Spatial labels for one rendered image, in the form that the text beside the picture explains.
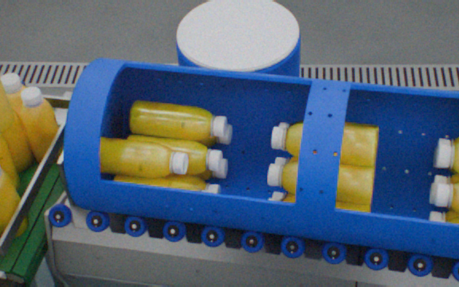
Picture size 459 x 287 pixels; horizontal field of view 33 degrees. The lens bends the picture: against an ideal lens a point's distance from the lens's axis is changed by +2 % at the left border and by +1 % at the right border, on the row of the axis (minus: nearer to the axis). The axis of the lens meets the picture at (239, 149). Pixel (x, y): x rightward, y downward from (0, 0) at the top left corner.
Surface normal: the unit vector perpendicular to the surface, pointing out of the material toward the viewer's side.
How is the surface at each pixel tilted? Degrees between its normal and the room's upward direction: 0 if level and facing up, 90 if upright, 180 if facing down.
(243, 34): 0
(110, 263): 70
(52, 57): 0
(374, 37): 0
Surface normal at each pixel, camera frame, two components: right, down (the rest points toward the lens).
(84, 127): -0.16, -0.07
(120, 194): -0.20, 0.69
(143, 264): -0.20, 0.43
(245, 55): -0.04, -0.70
